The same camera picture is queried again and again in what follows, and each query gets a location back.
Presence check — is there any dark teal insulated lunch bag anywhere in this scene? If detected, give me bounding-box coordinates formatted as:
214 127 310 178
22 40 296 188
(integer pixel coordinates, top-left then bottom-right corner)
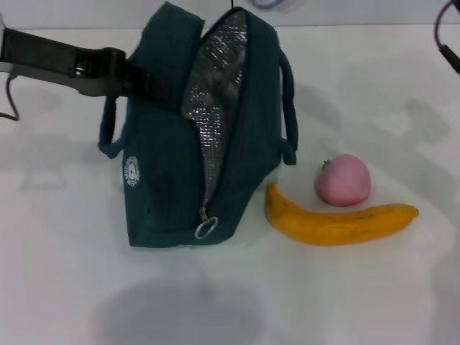
98 1 299 249

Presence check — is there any right arm cable with connector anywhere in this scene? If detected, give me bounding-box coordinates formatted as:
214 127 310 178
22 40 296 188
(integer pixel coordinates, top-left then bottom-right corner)
433 0 460 76

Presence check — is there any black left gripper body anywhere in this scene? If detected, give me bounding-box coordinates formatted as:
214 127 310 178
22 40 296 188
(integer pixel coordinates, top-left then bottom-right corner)
0 28 127 98

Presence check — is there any metal zipper pull ring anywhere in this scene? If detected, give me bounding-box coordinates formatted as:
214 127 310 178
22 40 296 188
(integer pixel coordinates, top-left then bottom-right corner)
194 206 219 240

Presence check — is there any yellow banana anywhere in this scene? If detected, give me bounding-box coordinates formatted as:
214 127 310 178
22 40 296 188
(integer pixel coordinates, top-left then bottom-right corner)
264 182 420 247

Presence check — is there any arm cable with connector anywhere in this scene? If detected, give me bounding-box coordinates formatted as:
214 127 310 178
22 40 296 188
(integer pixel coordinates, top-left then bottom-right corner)
0 73 21 122
433 0 460 76

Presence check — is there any pink toy peach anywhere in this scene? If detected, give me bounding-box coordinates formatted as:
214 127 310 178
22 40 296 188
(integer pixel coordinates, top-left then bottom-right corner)
315 153 372 208

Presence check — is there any left arm cable with connector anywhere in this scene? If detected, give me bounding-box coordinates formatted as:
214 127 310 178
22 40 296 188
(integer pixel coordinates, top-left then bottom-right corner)
0 73 21 122

